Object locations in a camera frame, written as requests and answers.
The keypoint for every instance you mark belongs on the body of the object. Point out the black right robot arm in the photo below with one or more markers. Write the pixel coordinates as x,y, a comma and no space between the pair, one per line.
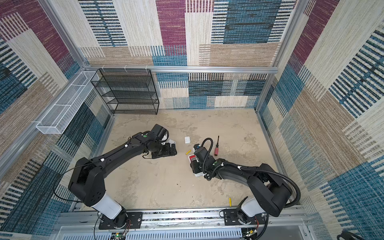
272,191

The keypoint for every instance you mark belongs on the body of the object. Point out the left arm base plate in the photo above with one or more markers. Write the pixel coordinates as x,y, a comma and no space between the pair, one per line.
125,220

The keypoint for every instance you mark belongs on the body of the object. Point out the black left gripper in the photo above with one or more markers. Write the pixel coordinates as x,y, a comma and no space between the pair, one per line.
168,152

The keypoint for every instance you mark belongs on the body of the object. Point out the black mesh shelf rack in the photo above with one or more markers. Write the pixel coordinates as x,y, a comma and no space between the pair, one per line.
127,91

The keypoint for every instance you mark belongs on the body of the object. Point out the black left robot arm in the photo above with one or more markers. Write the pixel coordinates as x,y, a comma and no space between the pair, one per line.
87,182

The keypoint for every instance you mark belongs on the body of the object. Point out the white slotted cable duct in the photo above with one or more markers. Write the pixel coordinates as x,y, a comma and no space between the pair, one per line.
196,234

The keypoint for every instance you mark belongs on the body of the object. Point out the red and white remote control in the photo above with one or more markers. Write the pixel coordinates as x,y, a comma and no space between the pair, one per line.
195,165

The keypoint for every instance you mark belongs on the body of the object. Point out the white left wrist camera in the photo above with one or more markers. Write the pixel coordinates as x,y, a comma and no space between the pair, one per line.
170,141

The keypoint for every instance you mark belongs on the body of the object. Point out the pink handled screwdriver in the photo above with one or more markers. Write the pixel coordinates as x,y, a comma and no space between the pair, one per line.
216,152

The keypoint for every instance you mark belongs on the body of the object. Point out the white mesh wall basket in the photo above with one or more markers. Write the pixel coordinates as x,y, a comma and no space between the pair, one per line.
59,116

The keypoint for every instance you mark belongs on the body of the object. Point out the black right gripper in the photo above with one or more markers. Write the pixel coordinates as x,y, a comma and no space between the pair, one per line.
194,166

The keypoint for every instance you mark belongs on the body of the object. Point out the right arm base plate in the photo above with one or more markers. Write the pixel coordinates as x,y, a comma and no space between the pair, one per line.
233,217

